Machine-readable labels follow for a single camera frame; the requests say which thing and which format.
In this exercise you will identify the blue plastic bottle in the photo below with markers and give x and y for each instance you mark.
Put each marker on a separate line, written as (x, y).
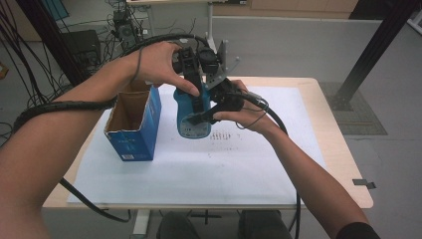
(185, 109)

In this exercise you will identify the blue cardboard box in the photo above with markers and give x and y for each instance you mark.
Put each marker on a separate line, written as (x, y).
(134, 126)

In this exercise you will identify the wooden cabinet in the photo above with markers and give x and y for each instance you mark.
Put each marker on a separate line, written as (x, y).
(298, 8)

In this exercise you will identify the person's right leg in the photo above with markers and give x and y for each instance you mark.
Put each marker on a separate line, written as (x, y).
(262, 225)

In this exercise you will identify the person's right hand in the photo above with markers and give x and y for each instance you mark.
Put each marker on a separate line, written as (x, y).
(255, 114)

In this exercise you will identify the computer tower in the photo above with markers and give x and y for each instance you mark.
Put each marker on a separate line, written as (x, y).
(126, 31)

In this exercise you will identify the white table leg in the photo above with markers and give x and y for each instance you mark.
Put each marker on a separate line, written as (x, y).
(141, 223)

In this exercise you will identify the white table mat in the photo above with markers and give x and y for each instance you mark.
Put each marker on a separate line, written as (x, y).
(215, 172)

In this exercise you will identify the grey table clip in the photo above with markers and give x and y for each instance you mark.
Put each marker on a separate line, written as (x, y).
(364, 183)

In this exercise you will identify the white desk frame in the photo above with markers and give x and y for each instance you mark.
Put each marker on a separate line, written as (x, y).
(210, 23)

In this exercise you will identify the person's leg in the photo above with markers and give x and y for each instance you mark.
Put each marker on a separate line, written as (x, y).
(262, 225)
(177, 227)

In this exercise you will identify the person's left hand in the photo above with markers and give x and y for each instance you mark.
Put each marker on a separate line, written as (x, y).
(159, 66)

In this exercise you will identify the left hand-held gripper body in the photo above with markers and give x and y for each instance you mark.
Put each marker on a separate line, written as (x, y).
(194, 59)

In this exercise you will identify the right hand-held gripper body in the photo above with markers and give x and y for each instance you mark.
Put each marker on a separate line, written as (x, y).
(229, 96)

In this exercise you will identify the black equipment box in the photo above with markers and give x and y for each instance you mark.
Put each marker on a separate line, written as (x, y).
(83, 45)

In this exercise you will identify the black stand post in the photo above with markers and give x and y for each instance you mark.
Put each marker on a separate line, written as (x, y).
(375, 49)
(56, 43)

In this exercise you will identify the grey floor mat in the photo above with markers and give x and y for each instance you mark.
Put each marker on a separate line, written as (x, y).
(361, 116)

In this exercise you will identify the person's left leg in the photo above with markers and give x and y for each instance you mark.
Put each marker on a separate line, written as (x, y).
(177, 227)

